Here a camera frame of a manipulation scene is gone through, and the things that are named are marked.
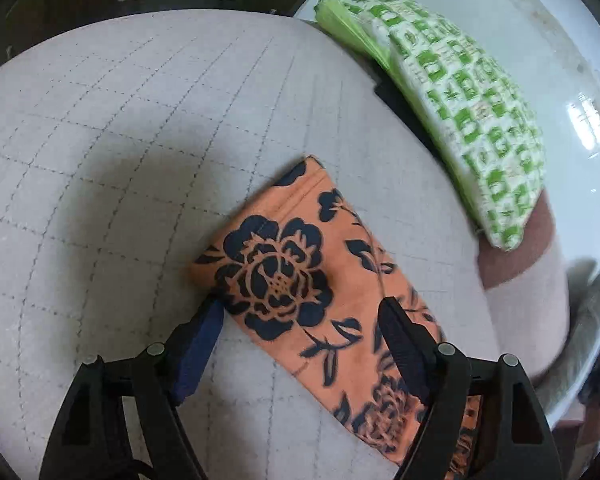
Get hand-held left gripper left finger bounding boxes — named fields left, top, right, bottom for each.
left=39, top=297, right=226, bottom=480

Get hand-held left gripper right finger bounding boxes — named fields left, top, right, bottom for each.
left=377, top=296, right=563, bottom=480

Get orange floral garment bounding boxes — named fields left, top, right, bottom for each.
left=189, top=156, right=483, bottom=480

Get pink blanket with brown band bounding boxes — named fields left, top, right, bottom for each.
left=477, top=192, right=571, bottom=378

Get grey cloth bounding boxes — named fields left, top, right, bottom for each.
left=535, top=259, right=600, bottom=418

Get quilted beige bed cover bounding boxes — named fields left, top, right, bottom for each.
left=0, top=10, right=501, bottom=480

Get green white patterned folded cloth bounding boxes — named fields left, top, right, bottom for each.
left=314, top=0, right=546, bottom=252

